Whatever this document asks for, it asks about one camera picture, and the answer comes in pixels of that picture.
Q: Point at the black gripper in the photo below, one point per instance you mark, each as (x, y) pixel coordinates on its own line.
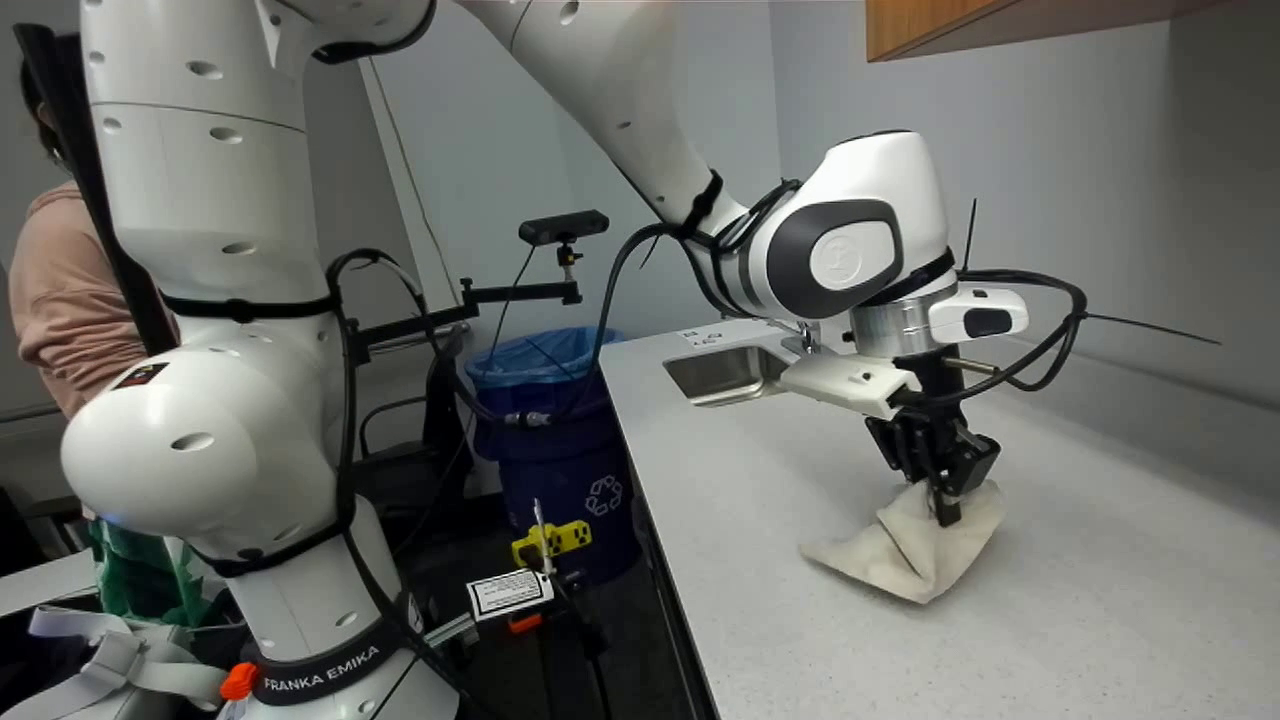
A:
(936, 443)

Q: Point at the cream wiping cloth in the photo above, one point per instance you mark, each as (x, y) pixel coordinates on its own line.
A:
(908, 552)

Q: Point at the blue recycling bin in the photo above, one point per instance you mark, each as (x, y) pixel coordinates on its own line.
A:
(545, 420)

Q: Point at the yellow clamp with label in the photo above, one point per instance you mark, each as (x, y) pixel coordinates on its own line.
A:
(535, 577)

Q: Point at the person in pink shirt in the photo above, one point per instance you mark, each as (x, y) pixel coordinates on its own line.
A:
(64, 307)

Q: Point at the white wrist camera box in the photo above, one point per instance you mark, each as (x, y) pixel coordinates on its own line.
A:
(868, 387)

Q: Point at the wooden wall cabinet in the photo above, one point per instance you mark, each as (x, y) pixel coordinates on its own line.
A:
(951, 27)

